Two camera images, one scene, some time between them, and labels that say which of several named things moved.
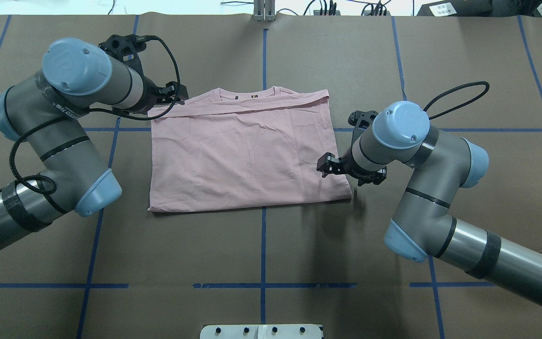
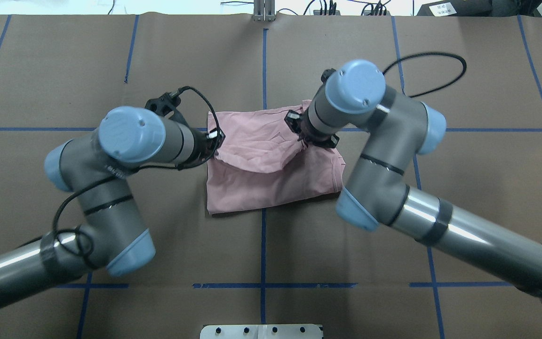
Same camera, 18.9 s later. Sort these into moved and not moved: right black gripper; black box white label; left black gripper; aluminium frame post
Moved: left black gripper; right black gripper
Not moved: aluminium frame post; black box white label
